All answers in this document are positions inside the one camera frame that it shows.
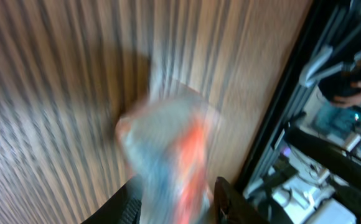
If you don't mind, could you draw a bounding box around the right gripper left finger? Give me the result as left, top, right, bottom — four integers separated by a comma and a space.
82, 175, 143, 224

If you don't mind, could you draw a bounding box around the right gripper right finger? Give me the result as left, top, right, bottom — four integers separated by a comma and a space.
214, 177, 269, 224

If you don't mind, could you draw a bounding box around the red white small carton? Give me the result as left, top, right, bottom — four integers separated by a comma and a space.
115, 82, 218, 223

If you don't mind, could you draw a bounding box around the person's hand in background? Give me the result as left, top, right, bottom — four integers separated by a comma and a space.
331, 81, 361, 108

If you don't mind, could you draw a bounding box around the cluttered background workbench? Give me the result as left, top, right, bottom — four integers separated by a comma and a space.
244, 0, 361, 223

